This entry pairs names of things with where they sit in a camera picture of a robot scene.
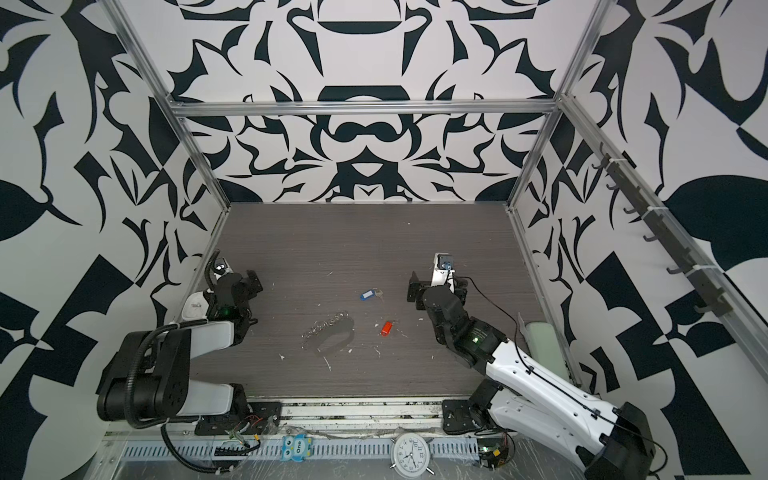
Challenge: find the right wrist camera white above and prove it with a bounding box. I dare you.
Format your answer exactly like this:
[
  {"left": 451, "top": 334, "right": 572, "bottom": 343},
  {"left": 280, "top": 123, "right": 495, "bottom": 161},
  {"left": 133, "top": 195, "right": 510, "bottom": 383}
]
[{"left": 430, "top": 252, "right": 455, "bottom": 290}]

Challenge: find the white slotted cable duct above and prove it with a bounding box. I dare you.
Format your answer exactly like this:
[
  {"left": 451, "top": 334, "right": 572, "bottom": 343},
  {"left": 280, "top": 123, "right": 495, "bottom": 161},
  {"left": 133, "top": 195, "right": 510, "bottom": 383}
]
[{"left": 119, "top": 437, "right": 481, "bottom": 462}]

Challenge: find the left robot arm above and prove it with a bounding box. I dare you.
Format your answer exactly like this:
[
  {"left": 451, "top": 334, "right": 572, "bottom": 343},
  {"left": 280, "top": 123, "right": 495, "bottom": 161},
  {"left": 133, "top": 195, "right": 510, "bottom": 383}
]
[{"left": 96, "top": 270, "right": 263, "bottom": 429}]

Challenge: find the black corrugated cable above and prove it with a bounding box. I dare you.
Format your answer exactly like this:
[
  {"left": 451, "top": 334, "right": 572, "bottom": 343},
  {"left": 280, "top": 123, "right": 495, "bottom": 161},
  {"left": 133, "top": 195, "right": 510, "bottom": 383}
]
[{"left": 159, "top": 423, "right": 263, "bottom": 475}]

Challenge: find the blue capped key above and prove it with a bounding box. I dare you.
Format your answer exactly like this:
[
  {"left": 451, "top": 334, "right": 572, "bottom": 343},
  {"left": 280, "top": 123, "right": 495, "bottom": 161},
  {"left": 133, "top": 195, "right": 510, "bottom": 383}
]
[{"left": 360, "top": 289, "right": 383, "bottom": 301}]

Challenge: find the small circuit board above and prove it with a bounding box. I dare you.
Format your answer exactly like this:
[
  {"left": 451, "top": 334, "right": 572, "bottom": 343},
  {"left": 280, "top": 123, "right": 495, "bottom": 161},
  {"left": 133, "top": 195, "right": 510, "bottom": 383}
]
[{"left": 477, "top": 434, "right": 516, "bottom": 470}]

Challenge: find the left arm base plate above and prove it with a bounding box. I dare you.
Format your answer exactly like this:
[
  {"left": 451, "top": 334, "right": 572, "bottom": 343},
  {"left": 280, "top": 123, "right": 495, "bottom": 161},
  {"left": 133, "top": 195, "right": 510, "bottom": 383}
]
[{"left": 194, "top": 401, "right": 282, "bottom": 436}]

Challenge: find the red capped key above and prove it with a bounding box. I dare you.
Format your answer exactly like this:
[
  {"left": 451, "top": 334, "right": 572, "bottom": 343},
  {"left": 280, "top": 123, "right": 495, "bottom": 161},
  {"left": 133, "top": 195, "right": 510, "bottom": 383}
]
[{"left": 380, "top": 321, "right": 393, "bottom": 337}]

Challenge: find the white alarm clock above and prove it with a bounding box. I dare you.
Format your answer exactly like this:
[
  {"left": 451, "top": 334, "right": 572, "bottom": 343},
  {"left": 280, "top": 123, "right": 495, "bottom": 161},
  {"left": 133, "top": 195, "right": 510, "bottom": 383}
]
[{"left": 390, "top": 433, "right": 435, "bottom": 479}]

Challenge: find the black wall hook rail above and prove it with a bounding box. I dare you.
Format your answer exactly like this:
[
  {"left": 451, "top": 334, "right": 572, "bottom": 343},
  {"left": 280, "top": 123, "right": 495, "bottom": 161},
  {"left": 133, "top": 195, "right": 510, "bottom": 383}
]
[{"left": 594, "top": 147, "right": 734, "bottom": 317}]

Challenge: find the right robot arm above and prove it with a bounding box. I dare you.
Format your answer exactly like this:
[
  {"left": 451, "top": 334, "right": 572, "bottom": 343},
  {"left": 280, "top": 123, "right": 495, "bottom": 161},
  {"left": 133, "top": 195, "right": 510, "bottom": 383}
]
[{"left": 407, "top": 273, "right": 668, "bottom": 479}]

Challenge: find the white round wall device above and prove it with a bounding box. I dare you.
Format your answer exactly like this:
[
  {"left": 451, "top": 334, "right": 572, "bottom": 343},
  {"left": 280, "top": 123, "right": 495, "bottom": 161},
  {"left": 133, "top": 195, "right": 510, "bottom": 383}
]
[{"left": 181, "top": 292, "right": 209, "bottom": 322}]

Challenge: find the pale green case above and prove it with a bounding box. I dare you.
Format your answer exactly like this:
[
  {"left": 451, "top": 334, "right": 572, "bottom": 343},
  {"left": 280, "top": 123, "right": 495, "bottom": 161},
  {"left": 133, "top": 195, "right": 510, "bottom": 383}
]
[{"left": 523, "top": 322, "right": 571, "bottom": 382}]

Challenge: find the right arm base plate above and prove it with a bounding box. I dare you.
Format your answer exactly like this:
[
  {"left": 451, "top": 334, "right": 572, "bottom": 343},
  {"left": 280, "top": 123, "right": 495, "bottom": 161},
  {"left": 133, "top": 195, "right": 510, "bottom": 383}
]
[{"left": 441, "top": 399, "right": 492, "bottom": 435}]

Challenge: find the blue owl figurine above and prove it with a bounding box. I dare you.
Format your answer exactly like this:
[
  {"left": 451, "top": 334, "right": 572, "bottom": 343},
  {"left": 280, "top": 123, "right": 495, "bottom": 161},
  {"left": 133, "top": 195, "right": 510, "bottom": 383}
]
[{"left": 280, "top": 434, "right": 313, "bottom": 463}]

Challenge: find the keyring with chain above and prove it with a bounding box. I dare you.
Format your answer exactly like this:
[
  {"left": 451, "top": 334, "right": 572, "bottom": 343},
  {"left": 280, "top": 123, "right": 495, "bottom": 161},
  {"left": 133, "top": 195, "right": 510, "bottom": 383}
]
[{"left": 302, "top": 311, "right": 355, "bottom": 357}]

